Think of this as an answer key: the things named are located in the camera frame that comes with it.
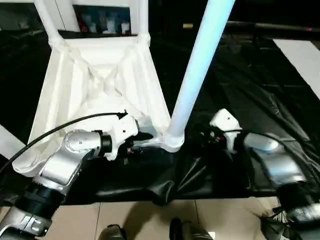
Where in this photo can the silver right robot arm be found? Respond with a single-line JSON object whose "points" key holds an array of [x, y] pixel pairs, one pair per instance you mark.
{"points": [[282, 167]]}

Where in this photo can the dark left robot foot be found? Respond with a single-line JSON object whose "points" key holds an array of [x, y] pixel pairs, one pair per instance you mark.
{"points": [[112, 232]]}

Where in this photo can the yellowish label tag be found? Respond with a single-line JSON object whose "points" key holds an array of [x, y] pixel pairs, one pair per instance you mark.
{"points": [[188, 25]]}

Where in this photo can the black device box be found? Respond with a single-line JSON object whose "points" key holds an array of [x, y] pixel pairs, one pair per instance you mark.
{"points": [[277, 226]]}

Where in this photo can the white blue patterned container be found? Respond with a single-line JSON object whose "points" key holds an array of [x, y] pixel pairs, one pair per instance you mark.
{"points": [[110, 25]]}

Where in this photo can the black work mat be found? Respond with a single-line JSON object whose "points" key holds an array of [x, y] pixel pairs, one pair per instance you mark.
{"points": [[250, 100]]}

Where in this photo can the white flat board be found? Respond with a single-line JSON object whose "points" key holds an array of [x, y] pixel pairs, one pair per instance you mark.
{"points": [[300, 65]]}

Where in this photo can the white plastic table top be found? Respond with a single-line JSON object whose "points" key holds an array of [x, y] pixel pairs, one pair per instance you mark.
{"points": [[75, 75]]}

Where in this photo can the red bottle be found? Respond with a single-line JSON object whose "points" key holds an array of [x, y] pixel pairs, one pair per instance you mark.
{"points": [[83, 23]]}

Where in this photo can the dark right robot foot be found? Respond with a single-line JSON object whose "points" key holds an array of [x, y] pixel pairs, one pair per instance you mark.
{"points": [[188, 231]]}

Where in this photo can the dark robot foot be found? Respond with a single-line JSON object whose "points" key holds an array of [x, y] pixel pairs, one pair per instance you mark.
{"points": [[188, 231], [112, 232]]}

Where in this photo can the white mug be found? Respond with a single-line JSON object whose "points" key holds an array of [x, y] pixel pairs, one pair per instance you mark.
{"points": [[125, 27]]}

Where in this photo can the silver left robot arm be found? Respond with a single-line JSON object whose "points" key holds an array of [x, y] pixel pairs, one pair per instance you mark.
{"points": [[62, 165]]}

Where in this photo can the dark metal bar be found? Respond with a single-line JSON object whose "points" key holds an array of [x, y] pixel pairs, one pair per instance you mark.
{"points": [[275, 26]]}

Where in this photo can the white glass door cabinet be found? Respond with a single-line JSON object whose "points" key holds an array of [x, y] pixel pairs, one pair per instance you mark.
{"points": [[68, 15]]}

